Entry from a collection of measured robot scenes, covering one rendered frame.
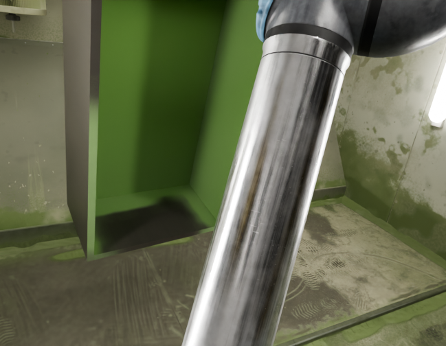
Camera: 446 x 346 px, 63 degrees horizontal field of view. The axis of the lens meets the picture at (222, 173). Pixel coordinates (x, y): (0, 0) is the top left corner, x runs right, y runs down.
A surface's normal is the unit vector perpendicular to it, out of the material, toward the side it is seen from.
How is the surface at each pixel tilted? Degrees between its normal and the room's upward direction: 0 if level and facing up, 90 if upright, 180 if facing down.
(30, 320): 0
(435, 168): 90
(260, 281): 66
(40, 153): 57
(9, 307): 0
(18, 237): 90
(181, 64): 102
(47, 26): 90
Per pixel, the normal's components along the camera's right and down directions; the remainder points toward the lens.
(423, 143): -0.89, 0.08
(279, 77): -0.49, -0.18
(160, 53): 0.50, 0.56
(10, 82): 0.44, -0.17
